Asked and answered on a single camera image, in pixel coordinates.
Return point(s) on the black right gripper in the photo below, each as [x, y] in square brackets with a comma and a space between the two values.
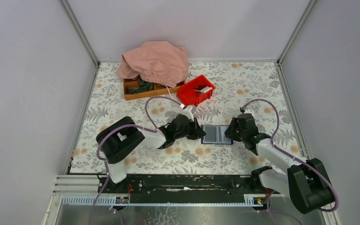
[229, 131]

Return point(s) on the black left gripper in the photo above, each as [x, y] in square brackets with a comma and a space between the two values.
[197, 131]

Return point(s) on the navy blue card holder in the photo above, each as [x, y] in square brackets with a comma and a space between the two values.
[215, 134]

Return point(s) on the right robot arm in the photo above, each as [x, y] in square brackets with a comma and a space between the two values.
[304, 181]

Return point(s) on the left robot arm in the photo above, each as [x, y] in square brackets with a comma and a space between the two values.
[118, 140]

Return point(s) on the red plastic bin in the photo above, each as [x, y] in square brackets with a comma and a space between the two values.
[196, 91]

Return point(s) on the wooden tray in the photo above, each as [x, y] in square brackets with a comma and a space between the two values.
[159, 89]

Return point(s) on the pink cloth garment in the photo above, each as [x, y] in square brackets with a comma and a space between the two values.
[155, 62]

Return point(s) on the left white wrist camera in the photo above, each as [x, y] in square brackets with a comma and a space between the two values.
[188, 111]

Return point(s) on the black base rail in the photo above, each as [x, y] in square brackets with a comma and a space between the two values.
[186, 189]

